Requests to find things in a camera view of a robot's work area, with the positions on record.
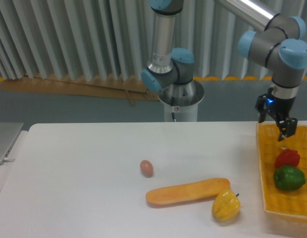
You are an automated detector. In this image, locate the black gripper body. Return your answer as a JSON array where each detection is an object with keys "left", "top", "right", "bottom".
[{"left": 266, "top": 96, "right": 295, "bottom": 121}]

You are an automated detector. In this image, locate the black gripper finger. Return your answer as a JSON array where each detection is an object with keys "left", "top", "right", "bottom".
[
  {"left": 255, "top": 94, "right": 268, "bottom": 123},
  {"left": 277, "top": 118, "right": 298, "bottom": 141}
]

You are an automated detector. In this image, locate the red bell pepper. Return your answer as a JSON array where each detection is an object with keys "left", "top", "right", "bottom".
[{"left": 274, "top": 148, "right": 301, "bottom": 168}]

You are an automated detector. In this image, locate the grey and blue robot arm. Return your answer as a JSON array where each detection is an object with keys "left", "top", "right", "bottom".
[{"left": 141, "top": 0, "right": 307, "bottom": 140}]

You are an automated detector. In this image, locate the green bell pepper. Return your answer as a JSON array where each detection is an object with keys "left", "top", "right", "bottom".
[{"left": 273, "top": 165, "right": 306, "bottom": 191}]

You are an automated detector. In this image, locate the yellow bell pepper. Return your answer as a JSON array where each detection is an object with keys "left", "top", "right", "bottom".
[{"left": 211, "top": 189, "right": 241, "bottom": 222}]

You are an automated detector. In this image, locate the yellow woven basket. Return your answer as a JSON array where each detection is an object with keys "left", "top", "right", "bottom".
[{"left": 256, "top": 122, "right": 307, "bottom": 223}]

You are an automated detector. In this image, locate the long bread baguette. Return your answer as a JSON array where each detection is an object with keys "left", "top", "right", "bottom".
[{"left": 145, "top": 178, "right": 231, "bottom": 207}]

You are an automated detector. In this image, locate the brown egg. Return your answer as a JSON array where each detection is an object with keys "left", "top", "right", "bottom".
[{"left": 140, "top": 160, "right": 154, "bottom": 178}]

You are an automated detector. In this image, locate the brown cardboard sheet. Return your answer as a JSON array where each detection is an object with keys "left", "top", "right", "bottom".
[{"left": 0, "top": 74, "right": 159, "bottom": 105}]

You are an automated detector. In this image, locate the silver laptop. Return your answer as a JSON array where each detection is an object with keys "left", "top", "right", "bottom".
[{"left": 0, "top": 122, "right": 23, "bottom": 165}]

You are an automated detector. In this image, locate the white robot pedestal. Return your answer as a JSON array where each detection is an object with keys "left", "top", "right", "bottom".
[{"left": 158, "top": 80, "right": 204, "bottom": 122}]

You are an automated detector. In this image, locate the black cable on pedestal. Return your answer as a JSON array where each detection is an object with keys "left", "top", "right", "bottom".
[{"left": 171, "top": 97, "right": 178, "bottom": 122}]

